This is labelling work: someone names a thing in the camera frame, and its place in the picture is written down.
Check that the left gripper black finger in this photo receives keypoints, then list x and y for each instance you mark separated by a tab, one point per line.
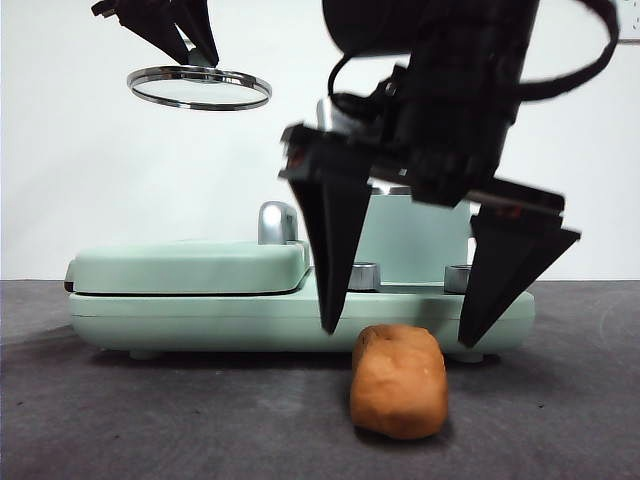
197	25
152	25

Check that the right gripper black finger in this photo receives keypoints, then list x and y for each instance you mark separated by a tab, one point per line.
335	240
505	265

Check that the glass pot lid green knob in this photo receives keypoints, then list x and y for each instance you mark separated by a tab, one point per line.
200	89

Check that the brown potato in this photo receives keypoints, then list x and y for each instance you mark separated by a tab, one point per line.
397	385

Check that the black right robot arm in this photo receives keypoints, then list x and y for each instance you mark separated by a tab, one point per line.
450	40

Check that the silver control knob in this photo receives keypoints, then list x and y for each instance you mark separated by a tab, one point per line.
366	277
456	279

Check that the green breakfast maker base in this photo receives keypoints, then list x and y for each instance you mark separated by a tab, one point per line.
200	320

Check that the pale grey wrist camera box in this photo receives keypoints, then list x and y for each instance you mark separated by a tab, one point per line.
330	115

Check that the white wall socket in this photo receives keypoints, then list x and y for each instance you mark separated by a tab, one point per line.
632	20

